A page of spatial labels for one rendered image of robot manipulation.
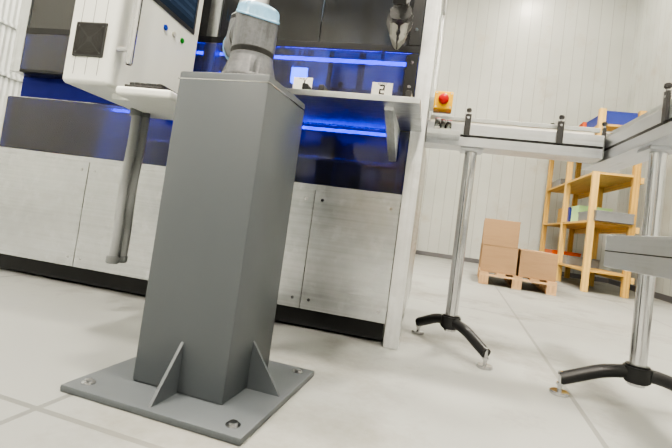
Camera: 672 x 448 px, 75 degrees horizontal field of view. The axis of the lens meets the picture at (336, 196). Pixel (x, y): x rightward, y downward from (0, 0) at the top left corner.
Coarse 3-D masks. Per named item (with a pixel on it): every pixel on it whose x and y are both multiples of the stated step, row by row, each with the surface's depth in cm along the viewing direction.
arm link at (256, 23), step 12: (240, 12) 116; (252, 12) 115; (264, 12) 115; (276, 12) 118; (240, 24) 115; (252, 24) 114; (264, 24) 115; (276, 24) 119; (240, 36) 115; (252, 36) 114; (264, 36) 116; (276, 36) 120; (264, 48) 116
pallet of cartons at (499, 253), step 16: (496, 224) 470; (512, 224) 465; (496, 240) 468; (512, 240) 463; (480, 256) 523; (496, 256) 467; (512, 256) 462; (528, 256) 459; (544, 256) 454; (480, 272) 468; (496, 272) 465; (512, 272) 460; (528, 272) 457; (544, 272) 453; (512, 288) 457; (544, 288) 488
